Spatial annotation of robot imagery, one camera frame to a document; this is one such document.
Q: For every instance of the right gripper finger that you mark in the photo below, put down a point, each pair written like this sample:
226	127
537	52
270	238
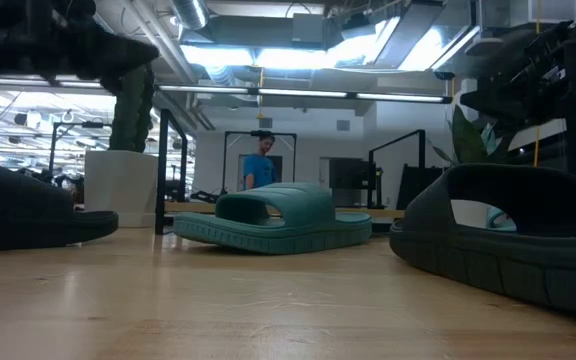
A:
493	105

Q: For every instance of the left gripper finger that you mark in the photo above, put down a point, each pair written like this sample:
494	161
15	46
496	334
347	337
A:
118	55

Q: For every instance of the teal rubber slide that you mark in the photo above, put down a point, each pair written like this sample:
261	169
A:
500	222
298	210

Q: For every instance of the black rubber slide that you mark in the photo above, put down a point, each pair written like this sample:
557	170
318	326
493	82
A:
518	270
18	215

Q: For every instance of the green leafy artificial plant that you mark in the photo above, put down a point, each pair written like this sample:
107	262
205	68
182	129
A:
468	140

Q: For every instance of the tall green cactus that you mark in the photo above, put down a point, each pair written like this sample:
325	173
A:
130	115

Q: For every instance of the white round plant pot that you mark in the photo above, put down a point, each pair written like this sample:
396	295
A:
468	212

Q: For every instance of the white hexagonal plant pot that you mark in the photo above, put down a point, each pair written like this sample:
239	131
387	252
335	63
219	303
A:
118	185

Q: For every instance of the black background monitor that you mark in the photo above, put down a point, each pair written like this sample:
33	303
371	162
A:
348	172

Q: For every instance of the person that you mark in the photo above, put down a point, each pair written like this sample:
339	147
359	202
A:
258	170

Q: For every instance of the long ceiling tube light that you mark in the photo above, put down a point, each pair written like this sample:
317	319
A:
298	93

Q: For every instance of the silver ceiling air duct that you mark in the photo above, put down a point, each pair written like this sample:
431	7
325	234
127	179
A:
190	12

